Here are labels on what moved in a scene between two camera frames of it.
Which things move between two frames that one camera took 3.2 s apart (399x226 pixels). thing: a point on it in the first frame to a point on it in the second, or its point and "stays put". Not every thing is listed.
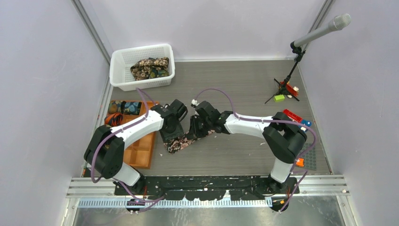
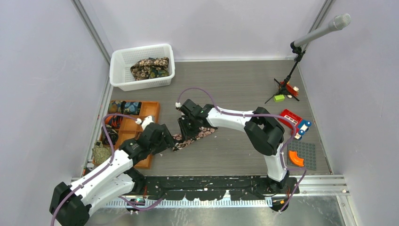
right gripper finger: (207, 127) to (193, 128)
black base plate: (207, 188) stays put
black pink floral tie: (176, 144) stays put
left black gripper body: (175, 131) to (163, 143)
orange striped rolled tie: (114, 119) stays put
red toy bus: (297, 118) stays put
